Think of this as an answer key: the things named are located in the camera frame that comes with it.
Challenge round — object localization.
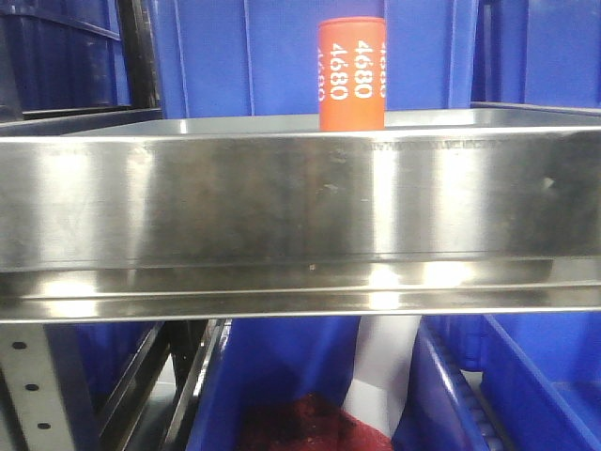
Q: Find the white perforated shelf post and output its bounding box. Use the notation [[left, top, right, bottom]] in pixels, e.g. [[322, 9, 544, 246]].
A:
[[1, 324, 75, 450]]

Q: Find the blue bin lower centre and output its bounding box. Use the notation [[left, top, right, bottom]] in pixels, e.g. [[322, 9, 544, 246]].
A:
[[186, 317, 359, 450]]

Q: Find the blue bin behind capacitor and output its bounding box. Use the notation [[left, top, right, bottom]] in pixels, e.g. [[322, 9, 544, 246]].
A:
[[149, 1, 478, 118]]

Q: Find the blue bin upper right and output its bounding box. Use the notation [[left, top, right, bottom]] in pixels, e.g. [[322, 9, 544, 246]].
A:
[[471, 1, 600, 108]]

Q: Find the orange cylindrical capacitor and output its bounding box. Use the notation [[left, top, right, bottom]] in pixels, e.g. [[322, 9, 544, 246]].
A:
[[317, 16, 387, 132]]

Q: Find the dark blue bin upper left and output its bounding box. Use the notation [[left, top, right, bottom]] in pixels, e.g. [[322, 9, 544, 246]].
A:
[[1, 1, 131, 111]]

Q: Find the stainless steel shelf tray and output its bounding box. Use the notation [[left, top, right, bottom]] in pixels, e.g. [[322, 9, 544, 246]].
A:
[[1, 103, 600, 323]]

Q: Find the red cloth in bin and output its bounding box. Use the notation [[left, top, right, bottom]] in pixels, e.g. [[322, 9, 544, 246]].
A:
[[235, 393, 393, 450]]

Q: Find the blue bin lower right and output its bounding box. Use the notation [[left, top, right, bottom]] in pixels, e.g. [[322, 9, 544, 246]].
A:
[[393, 312, 600, 450]]

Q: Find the black shelf upright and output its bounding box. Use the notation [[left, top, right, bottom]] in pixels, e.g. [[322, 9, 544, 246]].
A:
[[116, 0, 160, 109]]

